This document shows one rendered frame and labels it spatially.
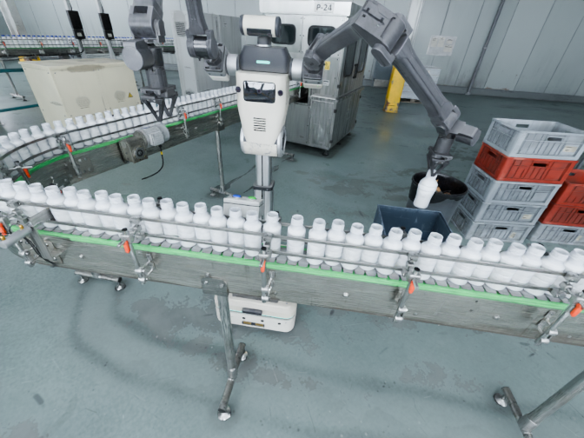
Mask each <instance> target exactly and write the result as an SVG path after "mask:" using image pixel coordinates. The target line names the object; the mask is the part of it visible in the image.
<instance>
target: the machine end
mask: <svg viewBox="0 0 584 438"><path fill-rule="evenodd" d="M360 8H362V6H361V5H358V4H356V3H352V2H322V1H281V0H260V11H261V13H265V15H266V16H272V17H280V18H281V20H282V32H281V36H280V37H271V44H272V46H280V47H287V48H288V51H289V54H290V56H291V58H299V59H303V57H304V54H305V51H306V50H307V49H308V48H309V46H310V44H311V43H312V42H313V41H314V39H315V37H316V35H317V34H318V33H322V34H324V35H325V34H326V33H331V32H332V31H333V30H335V29H336V28H338V27H339V26H340V25H342V24H343V23H345V22H346V21H348V20H349V19H350V18H351V17H352V16H353V15H355V14H356V13H357V11H358V10H359V9H360ZM265 15H264V16H265ZM368 47H369V45H368V44H367V42H366V41H365V40H364V39H360V40H358V41H356V42H354V43H352V44H350V45H349V46H347V47H345V48H344V49H342V50H339V51H337V52H336V53H335V54H333V55H331V57H329V58H328V59H327V60H325V69H324V76H323V82H322V87H321V88H320V89H311V88H309V96H307V97H304V98H303V99H300V100H297V101H295V102H292V103H290V105H289V107H288V111H287V115H286V134H287V135H286V141H288V142H292V143H299V144H304V145H308V146H311V147H316V148H320V149H324V150H325V152H324V153H322V155H323V156H328V155H329V153H327V150H330V149H331V148H332V147H333V146H334V145H335V144H342V143H340V142H339V141H340V140H341V139H343V137H345V136H346V135H347V136H351V134H350V133H349V132H350V131H351V130H352V129H353V128H354V127H355V124H356V121H357V120H356V115H357V110H358V105H359V101H360V98H361V91H362V90H364V87H362V81H363V78H364V77H365V76H364V71H365V67H366V62H367V56H368Z"/></svg>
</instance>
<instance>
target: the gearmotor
mask: <svg viewBox="0 0 584 438"><path fill-rule="evenodd" d="M169 138H170V134H169V130H168V129H167V128H166V127H165V126H164V125H163V124H157V125H153V126H149V127H145V128H142V129H138V130H136V131H135V132H134V133H133V136H130V137H127V138H124V139H121V140H120V141H118V142H119V145H120V148H121V151H122V154H123V159H124V161H125V163H127V164H129V162H133V163H138V162H141V161H142V160H145V159H148V154H147V150H146V149H147V148H149V147H152V146H157V145H158V147H160V150H161V155H162V160H163V152H162V148H161V147H162V145H161V144H162V143H164V142H167V141H168V140H169ZM162 168H163V165H162V167H161V168H160V169H159V170H158V171H157V172H156V173H155V174H157V173H158V172H159V171H160V170H161V169H162ZM155 174H153V175H155ZM153 175H151V176H153ZM151 176H147V177H144V178H142V180H143V179H146V178H148V177H151Z"/></svg>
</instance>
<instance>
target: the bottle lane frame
mask: <svg viewBox="0 0 584 438"><path fill-rule="evenodd" d="M37 231H38V233H39V234H40V236H41V237H42V239H43V240H44V241H49V242H52V244H53V246H54V247H55V249H61V250H64V252H63V253H62V254H61V255H59V256H60V258H61V260H62V261H63V263H58V262H54V263H55V264H56V265H55V264H54V266H56V267H59V268H65V269H75V270H82V271H88V272H93V273H99V274H105V275H116V276H121V277H128V278H133V279H138V274H137V273H136V272H135V269H136V268H135V265H134V263H133V260H132V258H131V255H130V253H127V252H126V251H125V249H124V246H122V247H121V248H118V247H117V246H116V245H117V244H118V243H119V242H120V241H121V240H119V241H114V240H110V239H109V240H107V239H102V238H101V237H99V238H95V237H91V236H82V235H79V236H77V235H72V233H71V234H64V233H63V232H61V233H57V232H53V230H52V231H45V230H43V229H42V230H39V229H38V230H37ZM132 244H133V246H134V249H135V252H136V256H137V259H138V261H139V263H140V266H141V267H143V266H144V265H145V264H146V262H147V261H148V258H147V256H146V253H148V254H151V256H152V259H153V260H152V261H150V262H153V263H154V265H155V268H156V269H153V271H152V272H151V273H150V275H149V276H148V278H149V281H151V282H161V283H168V284H173V285H179V286H185V287H191V288H197V289H202V283H201V279H202V278H203V277H205V276H206V277H214V278H220V279H223V280H224V281H225V282H226V283H227V286H228V293H230V294H237V295H247V296H253V297H259V298H262V271H261V268H259V263H260V262H259V261H257V260H255V257H254V258H253V259H252V260H250V259H244V255H243V257H242V258H238V257H233V255H234V254H233V255H232V256H225V255H222V254H223V252H222V253H221V254H220V255H213V254H212V252H213V250H212V252H211V253H210V254H207V253H202V250H201V251H200V252H195V251H191V250H192V248H191V249H190V250H189V251H188V250H181V248H179V249H172V248H171V246H170V247H169V248H164V247H161V245H159V246H158V247H157V246H151V245H150V244H149V245H144V244H141V243H140V242H139V243H132ZM47 264H48V266H53V264H52V263H50V262H47ZM54 266H53V267H54ZM269 271H275V278H272V280H274V281H275V283H274V287H272V289H271V290H270V294H269V296H270V300H277V301H283V302H293V303H299V304H305V305H311V306H316V307H323V308H328V309H339V310H345V311H351V312H356V313H363V314H369V315H379V316H385V317H391V318H394V313H395V312H396V310H397V304H398V302H399V300H400V299H401V298H402V296H401V295H402V291H403V290H405V289H406V287H407V285H408V282H406V281H402V279H401V278H400V277H399V280H394V279H390V278H389V276H388V278H380V277H378V275H377V274H376V276H375V277H374V276H368V275H366V273H365V272H364V275H357V274H355V272H354V270H353V273H352V274H350V273H344V272H343V269H342V271H341V272H337V271H332V268H330V270H325V269H321V266H319V269H313V268H310V267H309V265H308V267H307V268H306V267H300V266H298V263H297V264H296V266H294V265H288V262H286V263H285V264H281V263H276V260H275V262H267V285H268V283H269V279H270V277H269ZM418 285H419V289H418V290H415V289H414V291H413V293H412V294H409V296H408V299H407V301H406V303H405V306H406V308H408V311H406V313H405V314H404V316H403V317H404V319H403V320H409V321H414V322H425V323H431V324H437V325H442V326H449V327H454V328H460V329H471V330H477V331H482V332H488V333H495V334H500V335H511V336H517V337H522V338H528V339H535V337H536V336H537V335H540V334H541V333H540V331H539V330H538V326H537V325H536V324H537V323H538V322H539V321H540V320H541V319H542V320H546V317H544V316H545V314H546V313H547V312H548V311H549V310H550V311H555V314H554V315H553V316H552V317H551V318H549V320H548V321H549V322H550V323H552V322H553V321H554V320H555V318H556V317H557V316H558V315H559V314H560V313H561V312H562V311H563V310H564V309H565V308H566V307H567V306H568V305H569V304H567V303H563V302H562V301H561V300H560V301H561V302H551V301H549V300H548V299H547V301H543V300H538V299H536V298H534V299H530V298H525V297H524V296H523V295H522V297H518V296H511V295H510V294H509V295H500V294H499V293H498V292H497V291H496V292H497V293H496V294H493V293H488V292H486V290H485V289H484V292H481V291H474V290H473V288H472V287H471V288H472V290H467V289H462V288H461V286H460V285H459V286H460V287H459V288H458V289H456V288H450V287H449V286H447V287H443V286H438V285H437V284H436V282H435V285H430V284H426V283H425V282H424V281H423V283H418ZM557 331H558V335H556V336H554V335H553V336H552V337H551V338H550V339H549V341H550V342H557V343H563V344H568V345H575V346H580V347H584V309H583V310H582V311H581V312H580V313H579V314H578V315H577V316H575V317H572V316H571V315H569V316H568V317H567V318H566V319H565V320H564V321H563V322H562V323H561V325H560V326H559V327H558V328H557ZM535 340H536V339H535Z"/></svg>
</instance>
